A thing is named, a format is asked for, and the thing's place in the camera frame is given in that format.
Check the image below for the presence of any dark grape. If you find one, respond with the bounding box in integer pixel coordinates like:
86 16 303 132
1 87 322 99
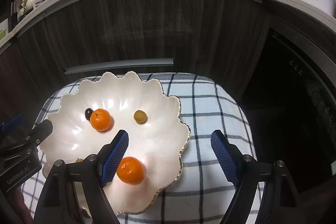
85 108 93 121

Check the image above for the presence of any orange mandarin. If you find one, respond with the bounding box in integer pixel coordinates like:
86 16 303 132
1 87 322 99
117 157 146 185
89 109 112 132

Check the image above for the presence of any left hand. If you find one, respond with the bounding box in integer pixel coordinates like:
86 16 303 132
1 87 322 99
6 188 33 224

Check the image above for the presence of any white scalloped ceramic bowl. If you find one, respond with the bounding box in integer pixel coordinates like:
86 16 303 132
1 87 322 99
41 71 191 214

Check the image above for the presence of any blue checked white cloth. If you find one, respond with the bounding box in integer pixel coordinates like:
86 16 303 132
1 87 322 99
21 71 264 223

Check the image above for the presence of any dark built-in oven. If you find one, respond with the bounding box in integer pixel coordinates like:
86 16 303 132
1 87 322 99
240 30 335 193

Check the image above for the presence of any white teapot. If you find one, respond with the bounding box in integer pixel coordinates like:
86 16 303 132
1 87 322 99
18 0 38 17

